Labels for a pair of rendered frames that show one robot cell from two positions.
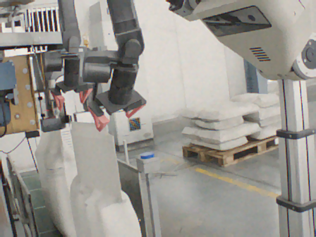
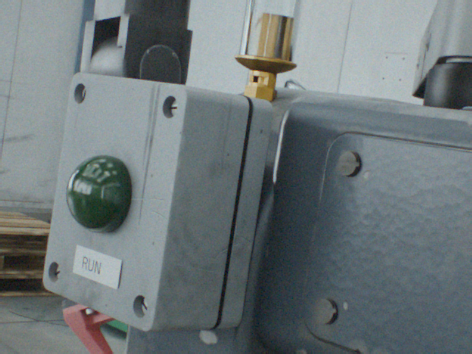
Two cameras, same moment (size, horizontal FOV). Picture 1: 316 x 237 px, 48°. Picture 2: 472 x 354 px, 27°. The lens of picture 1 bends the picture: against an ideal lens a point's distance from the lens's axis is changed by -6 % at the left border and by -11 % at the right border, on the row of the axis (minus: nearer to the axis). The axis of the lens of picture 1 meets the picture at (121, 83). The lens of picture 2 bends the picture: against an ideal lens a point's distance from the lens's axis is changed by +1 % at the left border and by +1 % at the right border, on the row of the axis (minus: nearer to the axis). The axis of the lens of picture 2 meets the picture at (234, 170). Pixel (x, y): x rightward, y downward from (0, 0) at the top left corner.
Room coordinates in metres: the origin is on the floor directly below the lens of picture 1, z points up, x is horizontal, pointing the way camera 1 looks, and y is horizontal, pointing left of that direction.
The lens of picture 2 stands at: (2.03, -0.03, 1.32)
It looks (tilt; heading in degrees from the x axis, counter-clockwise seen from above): 3 degrees down; 159
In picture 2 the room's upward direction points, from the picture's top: 9 degrees clockwise
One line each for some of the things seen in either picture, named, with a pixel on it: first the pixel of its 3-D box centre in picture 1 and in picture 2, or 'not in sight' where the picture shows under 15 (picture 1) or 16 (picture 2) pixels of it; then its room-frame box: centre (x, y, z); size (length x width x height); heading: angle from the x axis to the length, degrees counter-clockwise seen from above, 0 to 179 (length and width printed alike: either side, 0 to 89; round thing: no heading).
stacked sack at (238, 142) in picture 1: (218, 140); not in sight; (4.28, -1.03, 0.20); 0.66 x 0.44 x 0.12; 22
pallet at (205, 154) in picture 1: (239, 143); not in sight; (4.44, -1.34, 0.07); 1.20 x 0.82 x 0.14; 114
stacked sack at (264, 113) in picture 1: (264, 111); not in sight; (4.38, -1.70, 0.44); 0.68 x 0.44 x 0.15; 112
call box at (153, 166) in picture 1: (148, 163); not in sight; (1.58, -0.06, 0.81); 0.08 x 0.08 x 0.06; 22
